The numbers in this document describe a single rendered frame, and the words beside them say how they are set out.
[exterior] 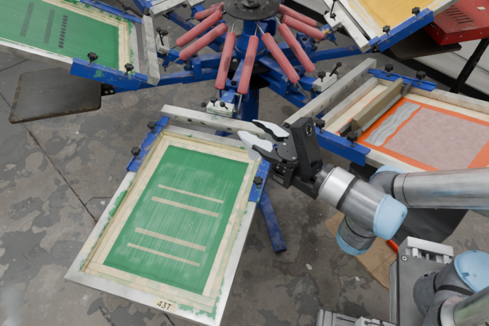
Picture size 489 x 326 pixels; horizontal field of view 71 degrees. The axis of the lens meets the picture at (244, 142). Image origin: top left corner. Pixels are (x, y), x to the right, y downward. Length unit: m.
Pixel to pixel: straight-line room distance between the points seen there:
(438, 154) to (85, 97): 1.74
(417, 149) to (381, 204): 0.91
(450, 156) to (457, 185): 0.82
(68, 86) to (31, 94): 0.19
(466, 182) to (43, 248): 2.53
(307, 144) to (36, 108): 1.70
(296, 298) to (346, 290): 0.32
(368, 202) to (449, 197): 0.15
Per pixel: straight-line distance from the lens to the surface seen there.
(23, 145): 3.43
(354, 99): 1.78
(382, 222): 0.67
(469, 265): 0.94
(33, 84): 2.31
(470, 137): 1.67
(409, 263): 1.15
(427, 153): 1.55
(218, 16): 1.99
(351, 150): 1.47
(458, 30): 2.47
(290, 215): 2.55
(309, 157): 0.68
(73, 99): 2.10
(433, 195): 0.76
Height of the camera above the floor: 2.24
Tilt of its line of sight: 50 degrees down
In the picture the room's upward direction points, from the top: straight up
